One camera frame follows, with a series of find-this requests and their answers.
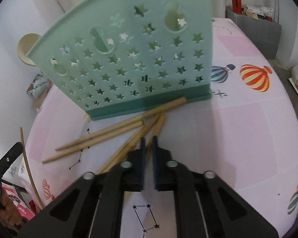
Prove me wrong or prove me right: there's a green plastic utensil holder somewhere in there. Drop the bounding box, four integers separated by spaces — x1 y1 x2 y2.
26 0 212 121

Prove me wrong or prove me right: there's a cream spoon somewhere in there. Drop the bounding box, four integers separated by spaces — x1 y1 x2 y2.
16 33 43 66

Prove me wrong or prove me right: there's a pink box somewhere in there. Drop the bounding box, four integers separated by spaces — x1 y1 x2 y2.
1 185 36 220

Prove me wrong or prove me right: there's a person's left hand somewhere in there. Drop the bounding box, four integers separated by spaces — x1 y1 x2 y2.
0 193 23 226

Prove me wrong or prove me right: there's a pink balloon print tablecloth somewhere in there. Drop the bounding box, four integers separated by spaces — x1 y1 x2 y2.
18 17 298 238

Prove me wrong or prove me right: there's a wooden chopstick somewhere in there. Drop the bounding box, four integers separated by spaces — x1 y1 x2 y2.
55 119 145 152
94 114 164 174
139 97 187 119
103 115 167 174
41 123 144 164

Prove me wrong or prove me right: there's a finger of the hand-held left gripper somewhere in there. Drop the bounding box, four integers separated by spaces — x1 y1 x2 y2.
0 142 24 199

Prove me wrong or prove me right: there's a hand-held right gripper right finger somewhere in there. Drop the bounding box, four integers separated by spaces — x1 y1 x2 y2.
152 136 280 238

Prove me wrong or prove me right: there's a thin wooden stick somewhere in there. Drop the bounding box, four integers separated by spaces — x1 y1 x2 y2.
20 127 45 210

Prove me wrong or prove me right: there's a small clutter pile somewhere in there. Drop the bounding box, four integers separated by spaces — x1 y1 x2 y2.
246 4 274 21

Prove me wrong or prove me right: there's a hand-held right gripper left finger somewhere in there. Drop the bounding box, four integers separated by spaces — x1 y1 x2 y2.
16 137 146 238

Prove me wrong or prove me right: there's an open cardboard box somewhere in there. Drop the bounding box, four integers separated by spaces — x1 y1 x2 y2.
30 97 44 112

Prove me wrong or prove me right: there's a white blue drawstring bag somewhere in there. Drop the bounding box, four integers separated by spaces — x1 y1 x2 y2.
27 73 53 97

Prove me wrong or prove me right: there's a grey box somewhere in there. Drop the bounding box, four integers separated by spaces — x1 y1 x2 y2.
225 6 282 60

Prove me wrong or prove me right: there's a red bottle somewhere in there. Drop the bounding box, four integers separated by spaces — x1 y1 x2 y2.
230 0 243 13

